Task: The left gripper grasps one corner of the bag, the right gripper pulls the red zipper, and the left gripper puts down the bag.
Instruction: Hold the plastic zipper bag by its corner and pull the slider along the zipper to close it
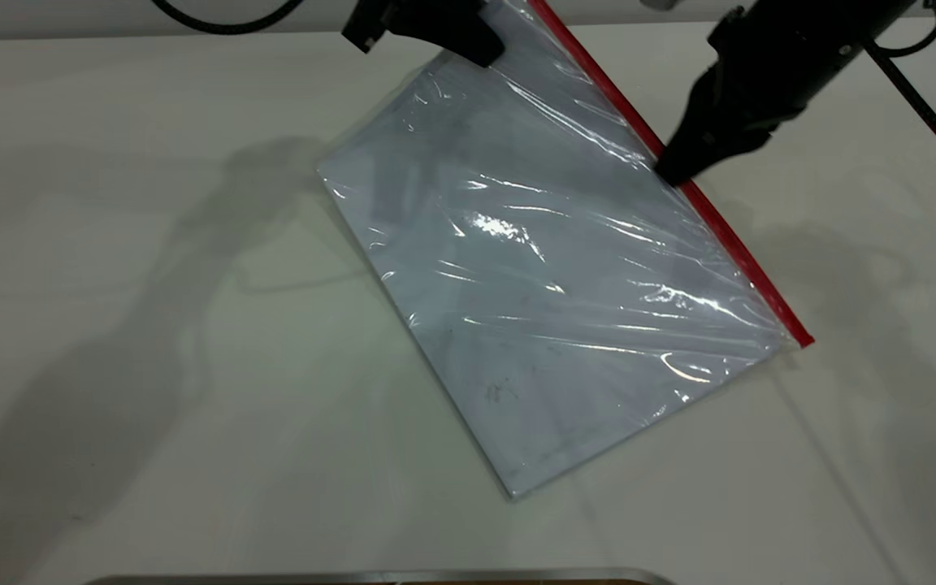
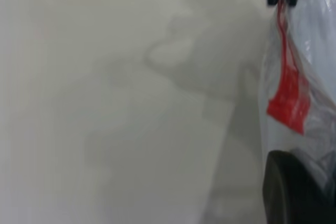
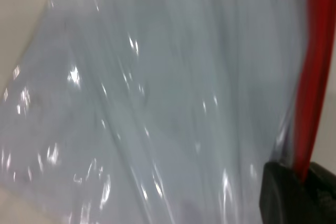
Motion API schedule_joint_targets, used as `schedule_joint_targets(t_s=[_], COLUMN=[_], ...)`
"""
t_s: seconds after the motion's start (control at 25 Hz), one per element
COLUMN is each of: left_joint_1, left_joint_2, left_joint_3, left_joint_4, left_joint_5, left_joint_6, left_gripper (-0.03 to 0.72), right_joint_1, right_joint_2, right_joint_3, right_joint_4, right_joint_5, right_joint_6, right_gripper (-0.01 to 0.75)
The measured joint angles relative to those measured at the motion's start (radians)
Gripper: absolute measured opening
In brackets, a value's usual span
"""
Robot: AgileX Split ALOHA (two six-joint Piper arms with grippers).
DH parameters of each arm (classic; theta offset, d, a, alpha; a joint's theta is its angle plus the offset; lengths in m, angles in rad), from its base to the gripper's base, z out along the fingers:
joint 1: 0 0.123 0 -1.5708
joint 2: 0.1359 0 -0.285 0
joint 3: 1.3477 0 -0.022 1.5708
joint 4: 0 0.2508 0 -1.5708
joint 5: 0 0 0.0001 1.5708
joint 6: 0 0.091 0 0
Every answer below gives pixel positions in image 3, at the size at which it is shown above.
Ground clear plastic zip bag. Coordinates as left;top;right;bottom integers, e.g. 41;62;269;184
0;0;336;224

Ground white paper sheets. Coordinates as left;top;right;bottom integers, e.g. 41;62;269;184
0;0;309;224

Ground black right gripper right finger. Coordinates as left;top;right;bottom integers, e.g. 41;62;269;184
306;161;336;224

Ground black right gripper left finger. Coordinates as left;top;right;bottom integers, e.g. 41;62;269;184
258;161;307;224

